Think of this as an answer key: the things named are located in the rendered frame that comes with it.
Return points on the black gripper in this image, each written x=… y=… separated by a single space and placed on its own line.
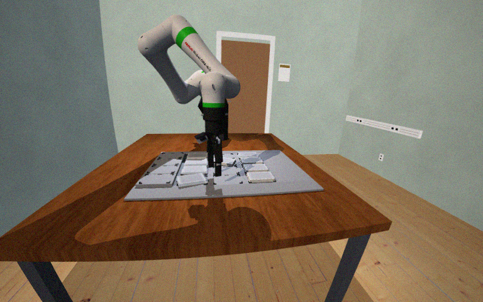
x=215 y=145

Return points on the beige well plate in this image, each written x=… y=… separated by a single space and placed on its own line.
x=197 y=156

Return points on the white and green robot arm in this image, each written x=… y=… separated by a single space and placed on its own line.
x=214 y=81

